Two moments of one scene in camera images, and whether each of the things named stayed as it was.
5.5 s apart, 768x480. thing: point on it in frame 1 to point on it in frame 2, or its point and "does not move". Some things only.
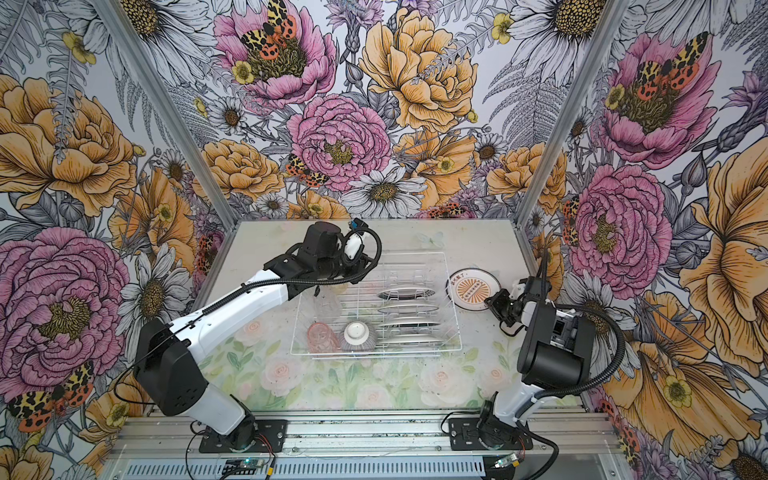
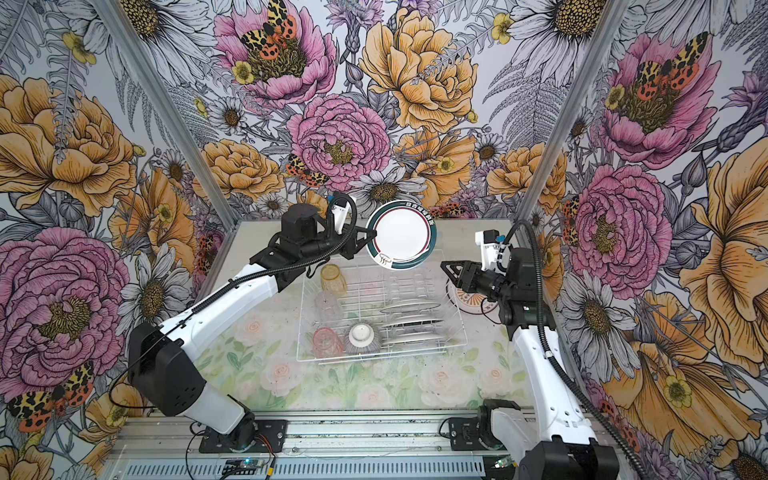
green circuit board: [242, 466] does not move
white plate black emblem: [408, 309] does not move
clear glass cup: [327, 307] does not move
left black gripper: [358, 267] to [355, 244]
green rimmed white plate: [406, 293] to [406, 234]
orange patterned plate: [469, 288] does not move
